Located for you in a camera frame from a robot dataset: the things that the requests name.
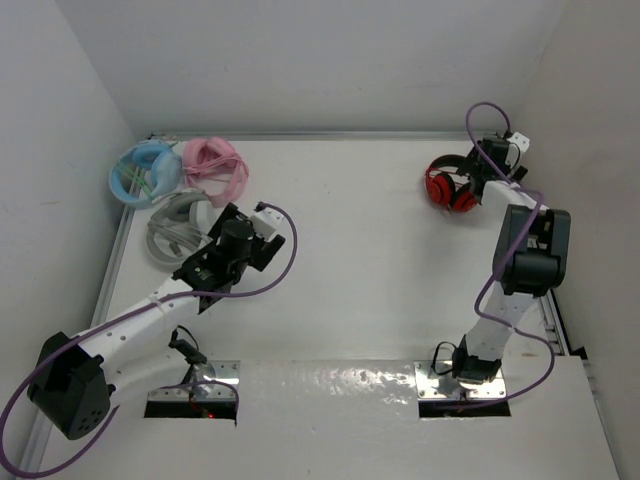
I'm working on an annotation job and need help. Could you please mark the red black headphones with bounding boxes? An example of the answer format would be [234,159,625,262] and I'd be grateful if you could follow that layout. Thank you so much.
[424,154,477,213]

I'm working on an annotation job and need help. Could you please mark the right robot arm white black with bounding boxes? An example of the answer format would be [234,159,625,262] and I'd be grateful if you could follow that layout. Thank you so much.
[451,132,571,384]

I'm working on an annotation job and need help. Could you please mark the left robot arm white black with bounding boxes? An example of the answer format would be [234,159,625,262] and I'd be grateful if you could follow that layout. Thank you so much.
[27,203,288,440]

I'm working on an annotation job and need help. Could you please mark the pink headphones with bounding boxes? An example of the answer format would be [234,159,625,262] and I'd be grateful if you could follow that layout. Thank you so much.
[182,137,250,208]

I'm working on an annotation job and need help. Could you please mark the grey white headphones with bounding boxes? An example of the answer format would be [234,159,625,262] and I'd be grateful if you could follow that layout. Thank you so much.
[145,189,217,271]

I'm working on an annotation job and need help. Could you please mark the light blue headphones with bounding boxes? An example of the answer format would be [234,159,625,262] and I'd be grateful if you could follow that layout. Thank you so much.
[109,139,183,209]

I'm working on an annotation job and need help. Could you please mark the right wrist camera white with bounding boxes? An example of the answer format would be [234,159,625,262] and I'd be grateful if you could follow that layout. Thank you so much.
[504,131,531,169]

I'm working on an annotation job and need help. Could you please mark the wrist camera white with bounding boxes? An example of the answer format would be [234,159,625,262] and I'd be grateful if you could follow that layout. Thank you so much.
[504,131,531,169]
[249,207,284,242]

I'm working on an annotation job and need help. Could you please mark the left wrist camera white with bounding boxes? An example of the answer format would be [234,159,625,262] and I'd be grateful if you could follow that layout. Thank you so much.
[249,207,284,242]

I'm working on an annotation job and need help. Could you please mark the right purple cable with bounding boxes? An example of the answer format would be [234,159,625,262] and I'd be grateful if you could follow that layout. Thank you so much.
[434,102,557,414]

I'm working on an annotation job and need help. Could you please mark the purple cable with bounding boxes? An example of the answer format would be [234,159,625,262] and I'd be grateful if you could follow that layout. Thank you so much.
[434,102,557,414]
[0,201,301,475]

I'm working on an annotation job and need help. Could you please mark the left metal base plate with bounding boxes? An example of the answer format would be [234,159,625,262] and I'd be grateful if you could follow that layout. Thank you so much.
[147,360,240,403]

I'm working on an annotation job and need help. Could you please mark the metal base plate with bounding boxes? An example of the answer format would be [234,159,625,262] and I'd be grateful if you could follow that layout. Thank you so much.
[147,360,240,403]
[414,360,507,402]

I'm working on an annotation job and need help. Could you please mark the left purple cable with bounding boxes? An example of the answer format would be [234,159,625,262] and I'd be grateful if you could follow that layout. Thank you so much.
[0,201,301,475]

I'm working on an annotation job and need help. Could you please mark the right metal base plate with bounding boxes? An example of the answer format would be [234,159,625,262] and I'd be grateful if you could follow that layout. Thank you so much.
[414,360,507,402]

